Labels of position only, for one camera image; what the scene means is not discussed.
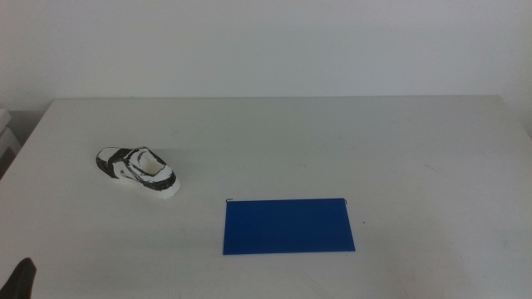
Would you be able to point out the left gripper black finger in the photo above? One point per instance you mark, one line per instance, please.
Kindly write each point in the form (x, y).
(21, 282)

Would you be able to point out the black and white toy sneaker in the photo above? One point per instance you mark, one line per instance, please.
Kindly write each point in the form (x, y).
(124, 166)

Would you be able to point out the blue rectangular mat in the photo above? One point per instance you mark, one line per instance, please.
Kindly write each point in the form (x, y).
(287, 226)

